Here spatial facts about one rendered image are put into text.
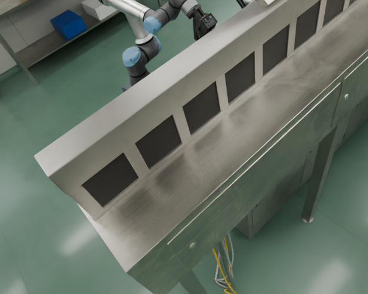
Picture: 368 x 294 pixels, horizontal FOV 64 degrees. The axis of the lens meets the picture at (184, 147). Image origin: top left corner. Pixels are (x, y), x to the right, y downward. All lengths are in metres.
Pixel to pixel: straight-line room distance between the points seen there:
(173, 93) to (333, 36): 0.65
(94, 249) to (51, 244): 0.40
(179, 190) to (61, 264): 1.93
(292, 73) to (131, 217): 0.65
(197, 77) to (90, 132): 0.28
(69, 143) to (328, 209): 1.98
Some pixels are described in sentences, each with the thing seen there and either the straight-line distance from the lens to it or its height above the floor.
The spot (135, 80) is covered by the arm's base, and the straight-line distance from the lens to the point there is 1.93.
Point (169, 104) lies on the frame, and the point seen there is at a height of 1.61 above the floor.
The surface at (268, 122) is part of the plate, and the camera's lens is 0.87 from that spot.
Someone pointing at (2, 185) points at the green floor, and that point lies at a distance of 3.40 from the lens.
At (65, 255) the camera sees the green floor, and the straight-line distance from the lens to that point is 2.61.
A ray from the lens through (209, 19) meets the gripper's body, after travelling 1.45.
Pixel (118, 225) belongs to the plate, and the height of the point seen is 1.44.
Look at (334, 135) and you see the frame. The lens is 1.47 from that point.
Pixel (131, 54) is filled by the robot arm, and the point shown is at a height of 1.13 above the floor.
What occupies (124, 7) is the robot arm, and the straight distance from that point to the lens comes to 1.61.
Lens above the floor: 2.09
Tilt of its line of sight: 51 degrees down
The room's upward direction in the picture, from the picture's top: 19 degrees counter-clockwise
